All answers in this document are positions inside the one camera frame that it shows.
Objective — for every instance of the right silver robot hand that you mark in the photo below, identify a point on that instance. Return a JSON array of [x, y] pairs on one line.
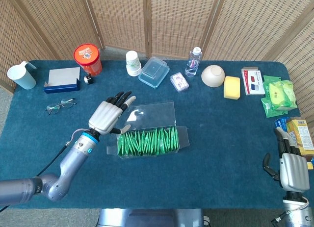
[[293, 170]]

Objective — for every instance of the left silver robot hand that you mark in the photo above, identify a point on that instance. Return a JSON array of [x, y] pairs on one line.
[[105, 114]]

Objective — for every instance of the clear plastic box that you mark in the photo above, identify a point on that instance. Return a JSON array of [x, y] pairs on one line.
[[152, 114]]

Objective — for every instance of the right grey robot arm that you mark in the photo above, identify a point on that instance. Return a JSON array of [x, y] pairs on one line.
[[296, 212]]

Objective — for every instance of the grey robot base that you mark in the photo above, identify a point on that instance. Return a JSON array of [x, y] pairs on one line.
[[147, 218]]

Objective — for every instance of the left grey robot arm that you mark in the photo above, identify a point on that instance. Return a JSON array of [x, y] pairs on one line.
[[73, 158]]

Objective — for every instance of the red cylindrical tub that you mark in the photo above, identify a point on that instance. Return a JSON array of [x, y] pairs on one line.
[[88, 62]]

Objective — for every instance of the blue and white box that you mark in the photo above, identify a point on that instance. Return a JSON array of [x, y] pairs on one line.
[[62, 76]]

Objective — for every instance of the clear food container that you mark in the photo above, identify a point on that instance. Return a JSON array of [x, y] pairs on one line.
[[153, 72]]

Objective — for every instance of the white red card box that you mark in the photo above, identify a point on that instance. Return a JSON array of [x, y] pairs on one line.
[[252, 82]]

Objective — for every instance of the yellow drink carton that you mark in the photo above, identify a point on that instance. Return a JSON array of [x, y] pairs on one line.
[[301, 133]]

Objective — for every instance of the small black round jar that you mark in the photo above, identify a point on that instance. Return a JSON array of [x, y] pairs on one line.
[[88, 80]]

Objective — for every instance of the thin-framed eyeglasses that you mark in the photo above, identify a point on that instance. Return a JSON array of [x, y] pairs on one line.
[[67, 104]]

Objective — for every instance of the blue white small carton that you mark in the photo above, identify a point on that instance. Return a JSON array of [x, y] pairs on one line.
[[280, 124]]

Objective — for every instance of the stack of white paper cups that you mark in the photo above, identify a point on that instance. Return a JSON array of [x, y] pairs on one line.
[[133, 65]]

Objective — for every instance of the light green printed sachet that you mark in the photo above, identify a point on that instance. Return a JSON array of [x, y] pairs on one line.
[[267, 109], [266, 89], [269, 79]]

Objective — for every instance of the green wet wipes pack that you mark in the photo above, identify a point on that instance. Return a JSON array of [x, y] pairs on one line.
[[282, 94]]

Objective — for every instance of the small purple plastic case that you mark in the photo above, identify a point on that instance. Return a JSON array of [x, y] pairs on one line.
[[179, 81]]

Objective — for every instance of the pale blue plastic cup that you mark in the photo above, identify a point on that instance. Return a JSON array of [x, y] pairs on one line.
[[22, 77]]

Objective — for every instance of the clear plastic water bottle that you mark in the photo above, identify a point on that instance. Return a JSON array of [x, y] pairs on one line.
[[193, 65]]

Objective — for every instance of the yellow green sponge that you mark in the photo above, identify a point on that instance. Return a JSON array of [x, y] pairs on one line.
[[231, 87]]

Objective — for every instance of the cream upturned bowl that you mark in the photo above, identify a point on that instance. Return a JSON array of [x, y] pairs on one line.
[[213, 76]]

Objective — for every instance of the wicker folding screen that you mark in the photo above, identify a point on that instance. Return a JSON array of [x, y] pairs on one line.
[[171, 21]]

